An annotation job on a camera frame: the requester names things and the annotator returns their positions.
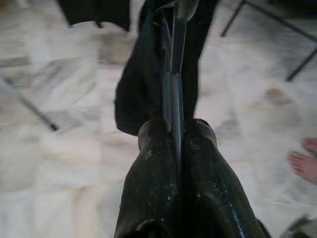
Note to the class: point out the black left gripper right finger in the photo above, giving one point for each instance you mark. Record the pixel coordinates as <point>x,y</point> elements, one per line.
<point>210,188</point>

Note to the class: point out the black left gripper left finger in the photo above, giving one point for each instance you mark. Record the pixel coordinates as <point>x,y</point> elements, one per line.
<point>151,186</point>

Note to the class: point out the dark slate plastic hanger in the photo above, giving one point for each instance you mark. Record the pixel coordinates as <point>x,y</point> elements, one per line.
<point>176,99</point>

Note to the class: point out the black long-sleeve garment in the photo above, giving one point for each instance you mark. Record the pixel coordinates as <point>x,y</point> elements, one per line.
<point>138,86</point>
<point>99,12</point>

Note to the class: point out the silver metal clothes rack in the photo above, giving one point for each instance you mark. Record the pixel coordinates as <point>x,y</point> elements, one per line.
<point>27,102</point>

